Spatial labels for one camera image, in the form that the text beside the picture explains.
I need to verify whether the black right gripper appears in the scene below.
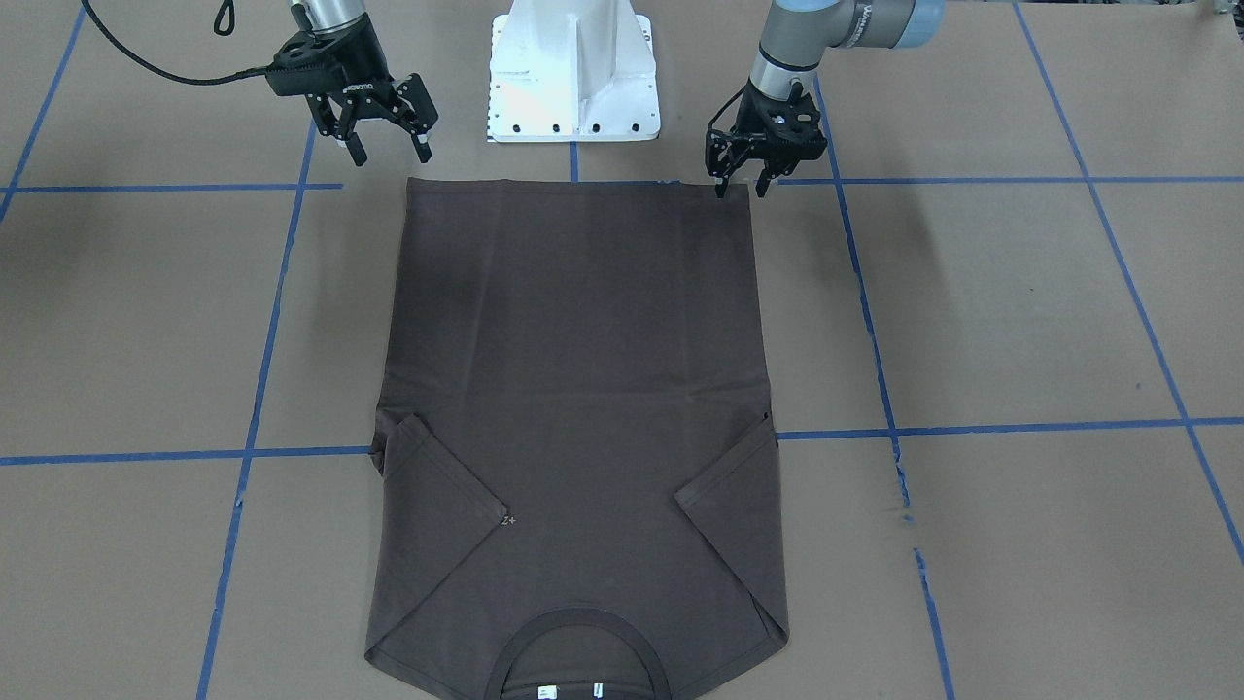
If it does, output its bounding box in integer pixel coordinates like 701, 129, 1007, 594
267, 17, 439, 167

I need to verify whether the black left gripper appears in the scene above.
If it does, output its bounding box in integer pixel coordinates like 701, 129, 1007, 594
707, 86, 829, 199

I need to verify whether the dark brown t-shirt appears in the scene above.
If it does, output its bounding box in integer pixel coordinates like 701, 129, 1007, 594
364, 179, 790, 699

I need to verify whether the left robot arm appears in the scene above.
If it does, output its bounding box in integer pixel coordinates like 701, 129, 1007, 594
704, 1, 945, 199

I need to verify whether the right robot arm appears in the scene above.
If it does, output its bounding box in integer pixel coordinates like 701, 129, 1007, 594
262, 1, 438, 165

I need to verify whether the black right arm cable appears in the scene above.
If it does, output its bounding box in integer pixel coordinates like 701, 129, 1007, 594
81, 0, 277, 87

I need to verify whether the white camera stand base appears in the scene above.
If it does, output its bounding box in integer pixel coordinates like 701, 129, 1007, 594
486, 1, 662, 145

